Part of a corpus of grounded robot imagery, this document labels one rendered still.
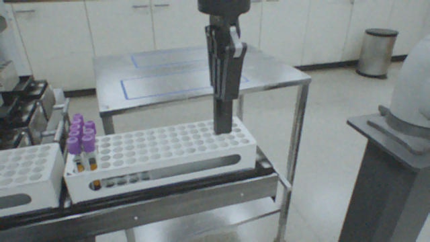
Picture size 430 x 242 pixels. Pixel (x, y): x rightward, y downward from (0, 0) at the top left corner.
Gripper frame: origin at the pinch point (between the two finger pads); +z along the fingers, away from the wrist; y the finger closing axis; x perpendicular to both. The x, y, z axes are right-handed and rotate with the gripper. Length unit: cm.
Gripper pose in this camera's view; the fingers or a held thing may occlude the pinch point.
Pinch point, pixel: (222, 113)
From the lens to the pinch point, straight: 50.8
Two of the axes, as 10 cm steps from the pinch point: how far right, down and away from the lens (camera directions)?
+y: 2.9, 4.7, -8.3
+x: 9.6, -1.5, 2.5
